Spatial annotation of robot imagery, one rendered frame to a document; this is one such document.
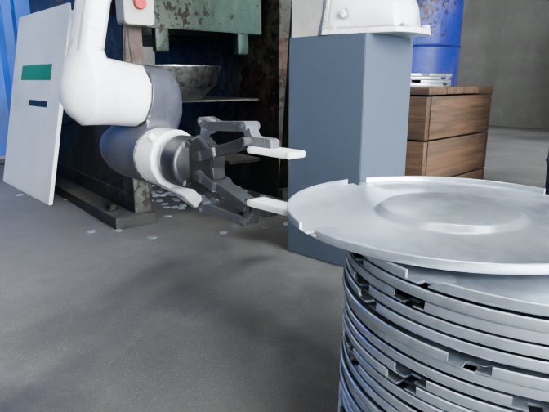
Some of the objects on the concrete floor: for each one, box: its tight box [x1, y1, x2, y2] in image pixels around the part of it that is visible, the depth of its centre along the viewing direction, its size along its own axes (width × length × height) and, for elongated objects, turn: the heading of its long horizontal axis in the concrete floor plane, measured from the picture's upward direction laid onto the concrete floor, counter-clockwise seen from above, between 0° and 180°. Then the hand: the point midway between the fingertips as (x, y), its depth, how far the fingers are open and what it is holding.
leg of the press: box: [29, 0, 157, 230], centre depth 154 cm, size 92×12×90 cm, turn 38°
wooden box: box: [404, 86, 493, 180], centre depth 151 cm, size 40×38×35 cm
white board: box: [3, 2, 74, 205], centre depth 167 cm, size 14×50×59 cm, turn 42°
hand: (277, 179), depth 60 cm, fingers open, 6 cm apart
